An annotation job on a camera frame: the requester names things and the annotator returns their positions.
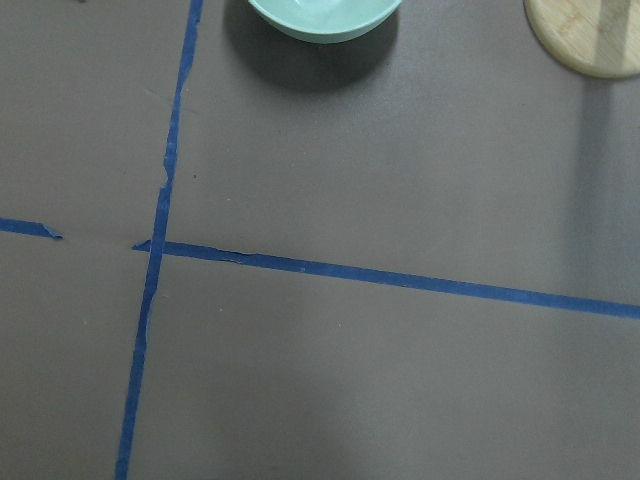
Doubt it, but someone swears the green bowl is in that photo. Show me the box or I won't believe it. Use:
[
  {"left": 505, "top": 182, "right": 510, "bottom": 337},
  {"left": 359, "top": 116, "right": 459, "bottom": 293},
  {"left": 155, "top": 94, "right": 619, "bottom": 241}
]
[{"left": 248, "top": 0, "right": 401, "bottom": 44}]

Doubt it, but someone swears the wooden mug stand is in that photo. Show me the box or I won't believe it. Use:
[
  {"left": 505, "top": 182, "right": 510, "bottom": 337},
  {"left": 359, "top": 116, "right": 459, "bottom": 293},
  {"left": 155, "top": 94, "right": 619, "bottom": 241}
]
[{"left": 524, "top": 0, "right": 639, "bottom": 79}]

